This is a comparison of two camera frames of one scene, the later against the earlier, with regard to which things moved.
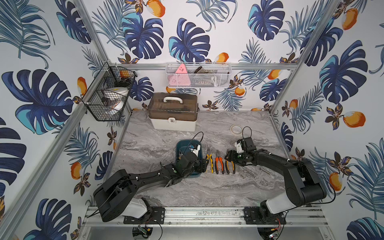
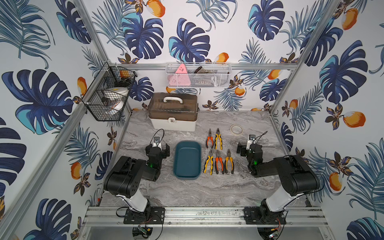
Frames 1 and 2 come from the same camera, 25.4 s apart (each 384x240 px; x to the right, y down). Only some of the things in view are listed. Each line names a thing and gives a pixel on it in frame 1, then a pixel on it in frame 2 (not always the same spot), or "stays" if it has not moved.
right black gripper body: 238,158 → 244,152
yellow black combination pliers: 209,156 stays
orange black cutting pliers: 227,167 stays
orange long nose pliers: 216,162 stays
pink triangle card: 181,77 stays
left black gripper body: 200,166 → 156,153
